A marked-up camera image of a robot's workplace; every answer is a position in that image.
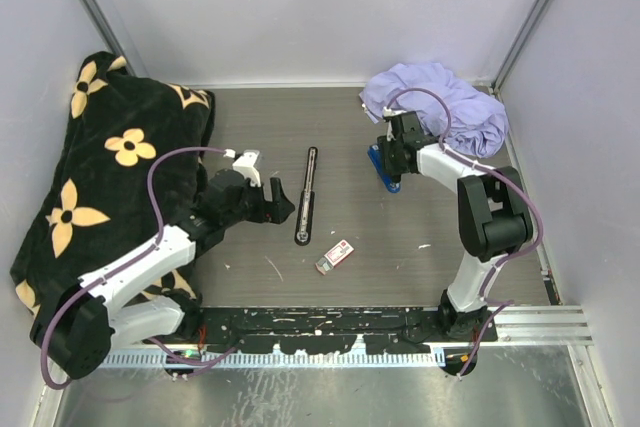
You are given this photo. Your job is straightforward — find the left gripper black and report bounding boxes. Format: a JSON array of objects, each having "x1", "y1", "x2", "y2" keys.
[{"x1": 222, "y1": 177, "x2": 294, "y2": 228}]

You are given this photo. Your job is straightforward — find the blue stapler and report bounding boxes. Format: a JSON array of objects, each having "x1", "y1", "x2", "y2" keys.
[{"x1": 367, "y1": 145, "x2": 401, "y2": 193}]

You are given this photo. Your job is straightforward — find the black stapler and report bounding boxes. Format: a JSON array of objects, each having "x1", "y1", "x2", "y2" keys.
[{"x1": 294, "y1": 146, "x2": 318, "y2": 246}]

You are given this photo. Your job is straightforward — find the red white staple box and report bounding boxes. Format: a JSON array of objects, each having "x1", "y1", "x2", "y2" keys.
[{"x1": 315, "y1": 240, "x2": 354, "y2": 275}]

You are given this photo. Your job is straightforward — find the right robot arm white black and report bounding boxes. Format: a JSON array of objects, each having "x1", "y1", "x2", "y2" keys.
[{"x1": 369, "y1": 112, "x2": 534, "y2": 341}]

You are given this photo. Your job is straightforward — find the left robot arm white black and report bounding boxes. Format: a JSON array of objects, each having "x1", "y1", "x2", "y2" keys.
[{"x1": 30, "y1": 169, "x2": 295, "y2": 380}]

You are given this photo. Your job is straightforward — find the lavender crumpled cloth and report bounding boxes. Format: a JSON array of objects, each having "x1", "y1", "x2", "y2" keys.
[{"x1": 359, "y1": 62, "x2": 509, "y2": 158}]

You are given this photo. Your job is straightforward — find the black floral blanket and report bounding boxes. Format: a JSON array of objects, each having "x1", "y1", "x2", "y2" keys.
[{"x1": 10, "y1": 52, "x2": 215, "y2": 315}]

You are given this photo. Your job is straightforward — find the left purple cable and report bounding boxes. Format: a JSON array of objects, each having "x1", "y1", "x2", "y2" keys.
[{"x1": 40, "y1": 146, "x2": 239, "y2": 391}]

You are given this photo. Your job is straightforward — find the purple cable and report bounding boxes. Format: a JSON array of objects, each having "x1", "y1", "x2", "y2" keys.
[
  {"x1": 40, "y1": 146, "x2": 239, "y2": 391},
  {"x1": 382, "y1": 87, "x2": 545, "y2": 378}
]

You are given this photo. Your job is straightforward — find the white cable duct strip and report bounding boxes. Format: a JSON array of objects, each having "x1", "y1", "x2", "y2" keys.
[{"x1": 101, "y1": 349, "x2": 446, "y2": 370}]

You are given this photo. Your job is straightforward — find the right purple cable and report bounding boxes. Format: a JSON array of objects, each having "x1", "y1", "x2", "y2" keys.
[{"x1": 382, "y1": 87, "x2": 545, "y2": 378}]

